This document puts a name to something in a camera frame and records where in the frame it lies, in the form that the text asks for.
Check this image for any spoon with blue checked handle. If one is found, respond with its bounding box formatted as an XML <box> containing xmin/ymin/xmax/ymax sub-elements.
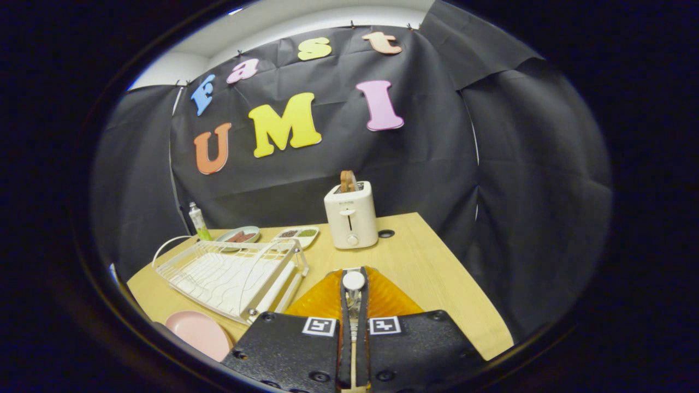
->
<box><xmin>342</xmin><ymin>270</ymin><xmax>366</xmax><ymax>342</ymax></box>

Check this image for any white wire dish rack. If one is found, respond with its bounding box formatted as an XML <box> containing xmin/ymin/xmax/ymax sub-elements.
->
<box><xmin>152</xmin><ymin>236</ymin><xmax>310</xmax><ymax>326</ymax></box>

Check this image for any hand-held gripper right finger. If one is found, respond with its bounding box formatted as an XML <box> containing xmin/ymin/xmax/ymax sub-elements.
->
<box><xmin>358</xmin><ymin>266</ymin><xmax>487</xmax><ymax>392</ymax></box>

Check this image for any white toaster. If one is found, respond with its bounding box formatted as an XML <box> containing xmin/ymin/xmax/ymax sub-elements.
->
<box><xmin>323</xmin><ymin>181</ymin><xmax>379</xmax><ymax>250</ymax></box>

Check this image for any light green oval plate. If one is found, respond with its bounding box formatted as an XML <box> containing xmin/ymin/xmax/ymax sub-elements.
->
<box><xmin>215</xmin><ymin>225</ymin><xmax>261</xmax><ymax>252</ymax></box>

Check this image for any white divided grain tray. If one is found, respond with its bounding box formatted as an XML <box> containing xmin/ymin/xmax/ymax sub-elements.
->
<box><xmin>271</xmin><ymin>226</ymin><xmax>321</xmax><ymax>251</ymax></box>

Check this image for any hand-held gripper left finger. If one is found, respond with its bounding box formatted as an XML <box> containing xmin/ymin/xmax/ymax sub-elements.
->
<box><xmin>221</xmin><ymin>266</ymin><xmax>353</xmax><ymax>392</ymax></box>

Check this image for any clear bottle with green liquid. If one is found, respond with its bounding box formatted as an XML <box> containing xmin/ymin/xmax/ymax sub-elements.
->
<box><xmin>188</xmin><ymin>202</ymin><xmax>212</xmax><ymax>241</ymax></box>

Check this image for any pink plate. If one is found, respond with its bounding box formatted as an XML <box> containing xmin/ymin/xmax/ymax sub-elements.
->
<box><xmin>165</xmin><ymin>310</ymin><xmax>232</xmax><ymax>362</ymax></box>

